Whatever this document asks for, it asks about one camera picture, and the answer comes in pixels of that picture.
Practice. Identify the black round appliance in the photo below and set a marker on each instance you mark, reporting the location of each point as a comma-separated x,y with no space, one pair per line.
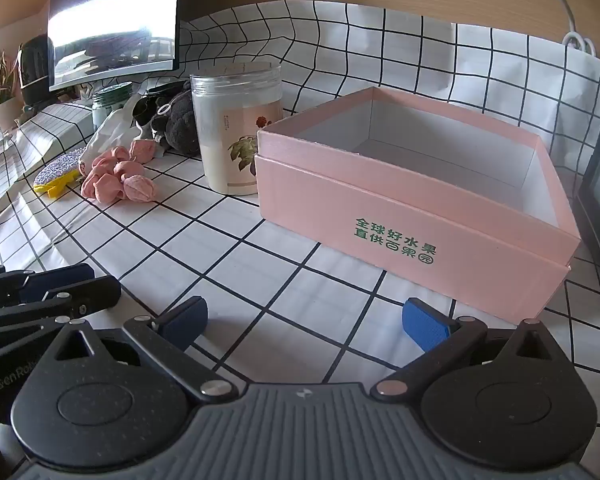
32,70

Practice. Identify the pink fabric flower bunch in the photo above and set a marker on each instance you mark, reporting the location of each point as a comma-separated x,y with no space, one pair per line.
107,180

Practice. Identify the green lid glass jar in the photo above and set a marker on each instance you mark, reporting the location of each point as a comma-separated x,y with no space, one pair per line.
112,99

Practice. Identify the white checkered tablecloth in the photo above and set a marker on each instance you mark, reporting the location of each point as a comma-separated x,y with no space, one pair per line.
280,285

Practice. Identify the purple yellow scrubber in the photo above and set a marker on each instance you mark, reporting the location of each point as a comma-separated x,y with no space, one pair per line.
57,170

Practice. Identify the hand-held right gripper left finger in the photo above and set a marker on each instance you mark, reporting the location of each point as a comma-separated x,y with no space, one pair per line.
182,321

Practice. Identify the potted plant in white pot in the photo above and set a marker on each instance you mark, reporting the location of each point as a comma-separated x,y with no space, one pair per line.
7,110

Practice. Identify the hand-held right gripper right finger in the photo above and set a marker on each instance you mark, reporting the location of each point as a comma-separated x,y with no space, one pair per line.
422,324

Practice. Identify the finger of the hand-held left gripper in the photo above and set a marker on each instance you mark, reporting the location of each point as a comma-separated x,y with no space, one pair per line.
65,275
90,294

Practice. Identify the clear jar with tan lid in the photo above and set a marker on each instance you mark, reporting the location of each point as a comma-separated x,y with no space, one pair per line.
220,125

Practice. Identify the white plastic packet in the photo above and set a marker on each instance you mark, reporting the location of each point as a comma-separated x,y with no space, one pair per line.
112,132

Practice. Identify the dark plush toy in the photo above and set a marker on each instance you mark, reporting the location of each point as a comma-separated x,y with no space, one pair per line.
182,125

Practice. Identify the pink cardboard box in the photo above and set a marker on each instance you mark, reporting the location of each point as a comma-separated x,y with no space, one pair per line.
330,200

